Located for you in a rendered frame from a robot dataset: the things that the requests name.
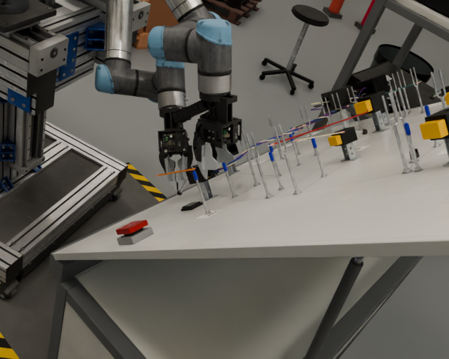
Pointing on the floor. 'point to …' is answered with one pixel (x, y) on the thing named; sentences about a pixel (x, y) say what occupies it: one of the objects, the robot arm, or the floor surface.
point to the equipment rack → (404, 41)
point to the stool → (309, 16)
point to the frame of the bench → (93, 311)
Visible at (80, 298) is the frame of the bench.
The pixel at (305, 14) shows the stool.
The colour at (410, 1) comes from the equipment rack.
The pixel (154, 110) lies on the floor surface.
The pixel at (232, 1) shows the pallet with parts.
